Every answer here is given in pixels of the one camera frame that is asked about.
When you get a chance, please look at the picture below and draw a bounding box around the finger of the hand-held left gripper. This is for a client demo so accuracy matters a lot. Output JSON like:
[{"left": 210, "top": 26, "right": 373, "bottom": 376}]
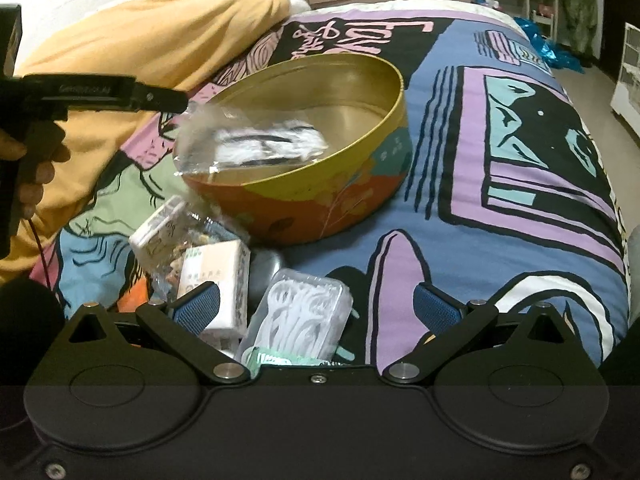
[{"left": 132, "top": 85, "right": 189, "bottom": 115}]

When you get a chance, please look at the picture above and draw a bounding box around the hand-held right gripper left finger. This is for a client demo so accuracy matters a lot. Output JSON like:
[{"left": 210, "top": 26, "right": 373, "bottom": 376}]
[{"left": 60, "top": 282, "right": 251, "bottom": 386}]

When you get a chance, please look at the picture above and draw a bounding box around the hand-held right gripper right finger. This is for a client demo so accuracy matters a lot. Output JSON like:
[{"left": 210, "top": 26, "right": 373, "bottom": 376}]
[{"left": 382, "top": 282, "right": 576, "bottom": 386}]

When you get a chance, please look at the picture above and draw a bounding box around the clear bag of snacks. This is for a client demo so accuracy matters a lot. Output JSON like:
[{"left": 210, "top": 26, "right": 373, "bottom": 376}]
[{"left": 150, "top": 207, "right": 251, "bottom": 311}]

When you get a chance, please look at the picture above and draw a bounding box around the pale yellow tissue pack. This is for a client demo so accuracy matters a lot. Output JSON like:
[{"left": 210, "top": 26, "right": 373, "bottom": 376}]
[{"left": 129, "top": 196, "right": 188, "bottom": 263}]

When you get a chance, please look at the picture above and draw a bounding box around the clear box of floss picks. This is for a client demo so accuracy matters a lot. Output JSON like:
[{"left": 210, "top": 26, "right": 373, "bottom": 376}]
[{"left": 240, "top": 268, "right": 353, "bottom": 361}]

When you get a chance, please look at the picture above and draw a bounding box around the clear bag of hair ties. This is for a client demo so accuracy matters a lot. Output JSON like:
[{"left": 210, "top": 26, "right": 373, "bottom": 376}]
[{"left": 242, "top": 305, "right": 363, "bottom": 367}]

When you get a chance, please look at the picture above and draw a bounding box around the clear bag with black-white item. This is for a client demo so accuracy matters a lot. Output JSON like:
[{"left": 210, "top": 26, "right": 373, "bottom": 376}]
[{"left": 175, "top": 102, "right": 328, "bottom": 176}]

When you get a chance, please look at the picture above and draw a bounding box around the round colourful metal tin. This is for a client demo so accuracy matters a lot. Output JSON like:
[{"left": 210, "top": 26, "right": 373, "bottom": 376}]
[{"left": 172, "top": 52, "right": 413, "bottom": 246}]

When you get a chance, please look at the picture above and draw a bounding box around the person's left hand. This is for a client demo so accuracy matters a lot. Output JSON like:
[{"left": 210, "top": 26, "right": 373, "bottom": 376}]
[{"left": 0, "top": 129, "right": 68, "bottom": 221}]

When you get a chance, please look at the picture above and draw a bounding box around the yellow blanket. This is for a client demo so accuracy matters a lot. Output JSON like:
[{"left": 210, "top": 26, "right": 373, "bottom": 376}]
[{"left": 0, "top": 0, "right": 293, "bottom": 286}]

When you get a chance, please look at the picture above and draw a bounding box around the colourful printed blanket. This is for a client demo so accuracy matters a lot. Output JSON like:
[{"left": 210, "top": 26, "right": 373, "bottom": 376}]
[{"left": 30, "top": 0, "right": 631, "bottom": 386}]

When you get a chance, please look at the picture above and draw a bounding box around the blue plastic bag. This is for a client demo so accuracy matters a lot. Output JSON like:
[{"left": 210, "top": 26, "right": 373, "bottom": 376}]
[{"left": 515, "top": 16, "right": 583, "bottom": 73}]

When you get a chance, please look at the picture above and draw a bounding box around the green jacket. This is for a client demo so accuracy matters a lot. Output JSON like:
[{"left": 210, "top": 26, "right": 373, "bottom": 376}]
[{"left": 560, "top": 0, "right": 601, "bottom": 58}]

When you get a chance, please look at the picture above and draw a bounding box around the red cable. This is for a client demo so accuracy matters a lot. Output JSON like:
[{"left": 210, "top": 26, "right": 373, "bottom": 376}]
[{"left": 29, "top": 216, "right": 52, "bottom": 290}]

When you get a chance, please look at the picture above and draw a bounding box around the white wire pet cage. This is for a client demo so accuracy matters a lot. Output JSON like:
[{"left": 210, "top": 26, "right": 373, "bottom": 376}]
[{"left": 610, "top": 22, "right": 640, "bottom": 133}]

